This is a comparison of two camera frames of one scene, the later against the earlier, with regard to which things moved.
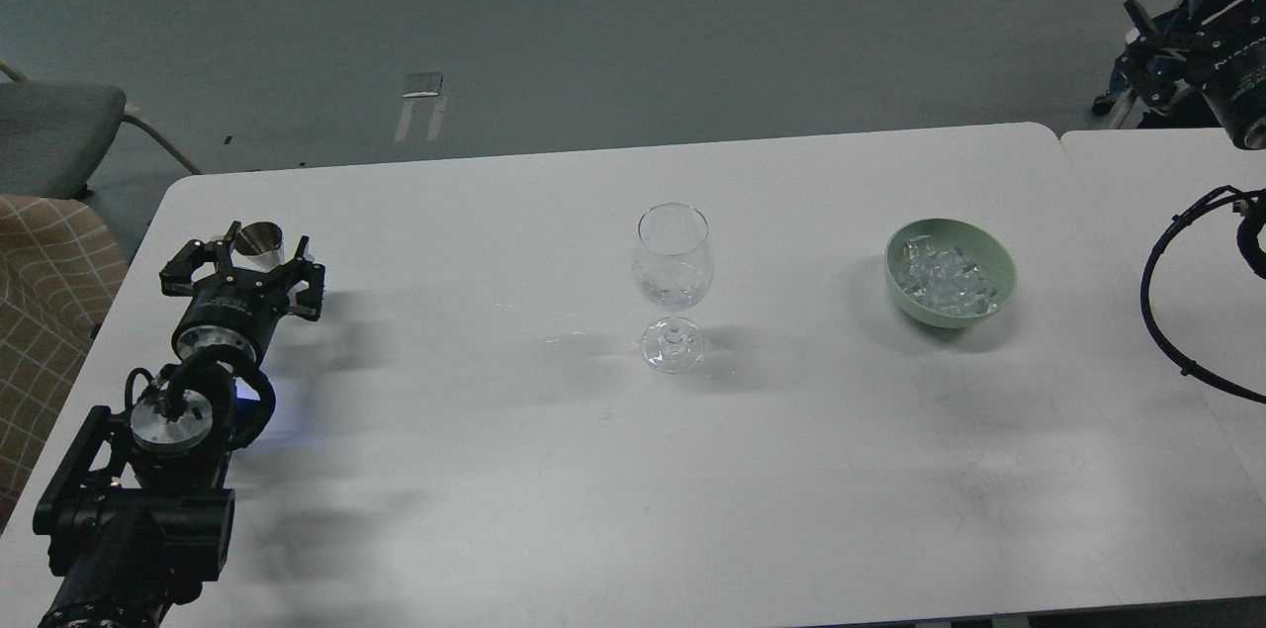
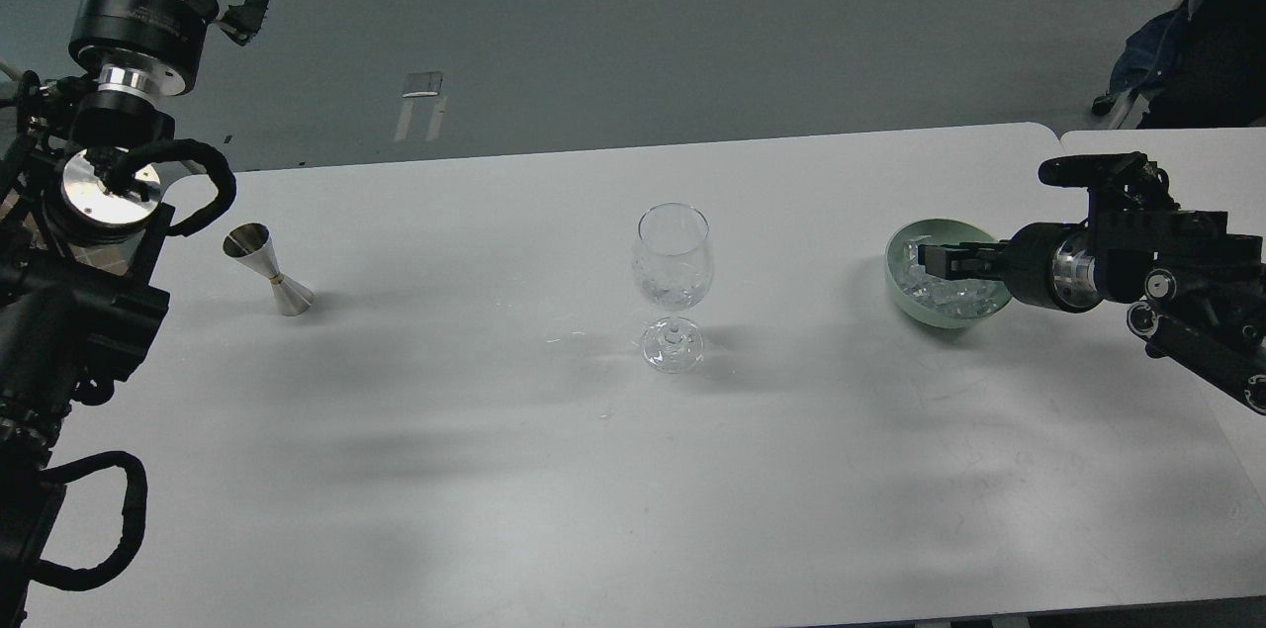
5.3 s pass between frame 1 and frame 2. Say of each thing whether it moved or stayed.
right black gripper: moved
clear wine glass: stayed
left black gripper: moved
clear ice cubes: stayed
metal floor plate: stayed
